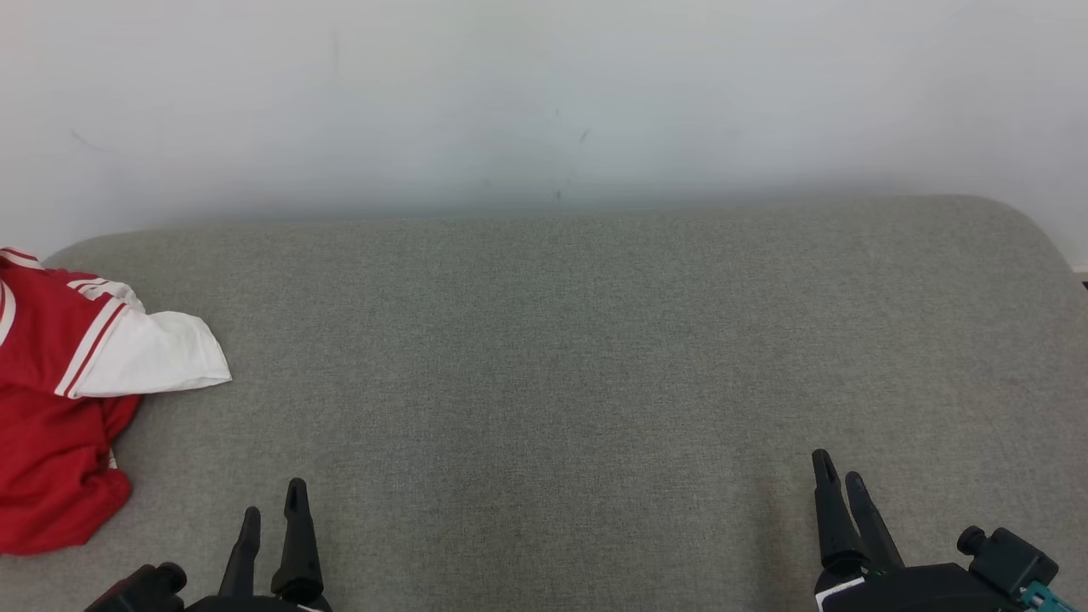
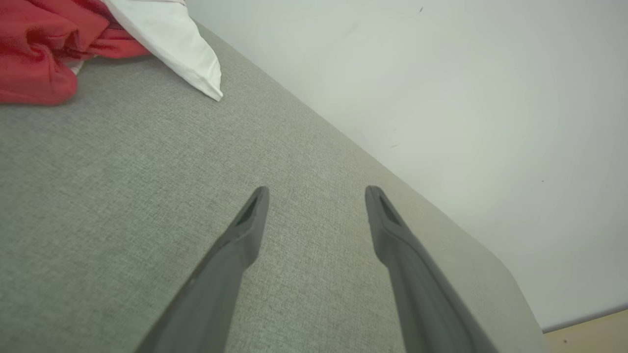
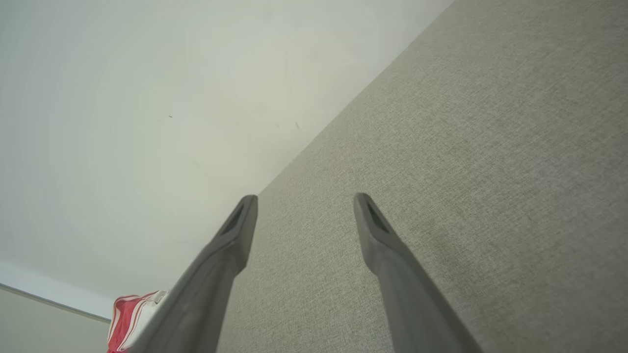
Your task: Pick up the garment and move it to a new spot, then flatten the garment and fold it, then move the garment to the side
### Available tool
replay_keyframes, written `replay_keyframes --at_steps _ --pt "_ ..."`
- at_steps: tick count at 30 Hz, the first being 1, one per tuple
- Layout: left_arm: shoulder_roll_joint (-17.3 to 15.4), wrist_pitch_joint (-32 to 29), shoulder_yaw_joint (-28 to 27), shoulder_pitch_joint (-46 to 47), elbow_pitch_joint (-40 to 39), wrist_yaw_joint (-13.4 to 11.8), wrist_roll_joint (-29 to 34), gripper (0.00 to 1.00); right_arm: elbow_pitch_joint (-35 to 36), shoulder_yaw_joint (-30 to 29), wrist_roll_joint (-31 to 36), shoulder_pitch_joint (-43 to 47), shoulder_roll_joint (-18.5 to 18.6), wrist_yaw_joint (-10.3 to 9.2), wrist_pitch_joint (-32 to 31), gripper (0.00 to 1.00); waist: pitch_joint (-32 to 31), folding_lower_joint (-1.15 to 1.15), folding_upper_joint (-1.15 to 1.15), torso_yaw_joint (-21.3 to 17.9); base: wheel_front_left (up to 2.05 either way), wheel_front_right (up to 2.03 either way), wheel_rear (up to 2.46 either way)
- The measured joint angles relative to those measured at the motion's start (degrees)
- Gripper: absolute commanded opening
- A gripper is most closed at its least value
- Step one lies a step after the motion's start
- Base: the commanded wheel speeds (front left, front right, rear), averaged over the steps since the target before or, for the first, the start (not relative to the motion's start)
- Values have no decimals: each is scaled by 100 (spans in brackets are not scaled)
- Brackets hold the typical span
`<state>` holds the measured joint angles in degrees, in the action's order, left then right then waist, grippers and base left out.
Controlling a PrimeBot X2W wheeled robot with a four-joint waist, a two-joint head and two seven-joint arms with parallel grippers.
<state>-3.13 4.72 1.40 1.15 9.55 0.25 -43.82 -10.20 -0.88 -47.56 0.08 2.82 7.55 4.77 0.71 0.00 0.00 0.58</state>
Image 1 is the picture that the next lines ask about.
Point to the red shorts white stripe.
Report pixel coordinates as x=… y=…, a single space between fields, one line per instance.
x=51 y=476

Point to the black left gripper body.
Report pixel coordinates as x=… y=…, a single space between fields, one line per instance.
x=255 y=605

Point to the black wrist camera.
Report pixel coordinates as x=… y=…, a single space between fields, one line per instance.
x=140 y=588
x=1011 y=559

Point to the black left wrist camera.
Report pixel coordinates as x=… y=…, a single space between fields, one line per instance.
x=140 y=588

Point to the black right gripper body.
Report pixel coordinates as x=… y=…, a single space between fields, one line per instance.
x=918 y=593

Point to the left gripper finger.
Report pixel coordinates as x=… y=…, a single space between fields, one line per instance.
x=297 y=552
x=242 y=561

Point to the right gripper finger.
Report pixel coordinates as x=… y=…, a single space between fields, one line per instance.
x=837 y=527
x=875 y=535

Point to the red Bulls jersey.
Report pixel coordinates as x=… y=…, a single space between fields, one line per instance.
x=51 y=331

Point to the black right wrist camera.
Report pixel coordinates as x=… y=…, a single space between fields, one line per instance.
x=1011 y=559

